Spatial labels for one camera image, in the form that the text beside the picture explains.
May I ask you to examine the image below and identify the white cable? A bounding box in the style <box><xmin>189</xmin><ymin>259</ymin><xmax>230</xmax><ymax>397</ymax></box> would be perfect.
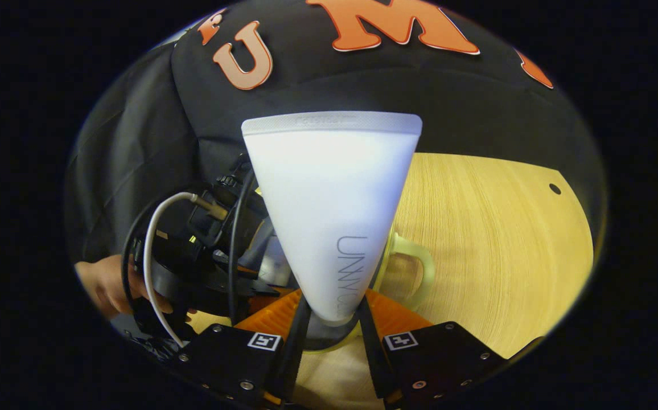
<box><xmin>143</xmin><ymin>191</ymin><xmax>216</xmax><ymax>349</ymax></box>

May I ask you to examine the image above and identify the white squeeze tube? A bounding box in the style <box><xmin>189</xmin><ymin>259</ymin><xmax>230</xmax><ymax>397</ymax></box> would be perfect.
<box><xmin>241</xmin><ymin>110</ymin><xmax>424</xmax><ymax>327</ymax></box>

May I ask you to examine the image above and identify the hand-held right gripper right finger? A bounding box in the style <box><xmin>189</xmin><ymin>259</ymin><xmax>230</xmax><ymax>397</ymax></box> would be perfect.
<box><xmin>357</xmin><ymin>288</ymin><xmax>507</xmax><ymax>408</ymax></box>

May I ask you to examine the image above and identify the pale yellow small suitcase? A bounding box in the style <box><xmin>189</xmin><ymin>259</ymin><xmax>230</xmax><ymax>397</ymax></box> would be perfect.
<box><xmin>258</xmin><ymin>225</ymin><xmax>437</xmax><ymax>354</ymax></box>

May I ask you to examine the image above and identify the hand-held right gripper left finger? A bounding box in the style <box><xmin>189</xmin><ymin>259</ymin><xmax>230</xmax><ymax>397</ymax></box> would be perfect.
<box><xmin>178</xmin><ymin>288</ymin><xmax>313</xmax><ymax>408</ymax></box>

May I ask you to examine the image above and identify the black cable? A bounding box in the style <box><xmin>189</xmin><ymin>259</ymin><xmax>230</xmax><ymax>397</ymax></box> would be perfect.
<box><xmin>227</xmin><ymin>167</ymin><xmax>257</xmax><ymax>326</ymax></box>

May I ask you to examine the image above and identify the black backdrop cloth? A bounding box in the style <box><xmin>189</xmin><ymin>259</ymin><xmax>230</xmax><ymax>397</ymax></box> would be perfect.
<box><xmin>66</xmin><ymin>0</ymin><xmax>607</xmax><ymax>268</ymax></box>

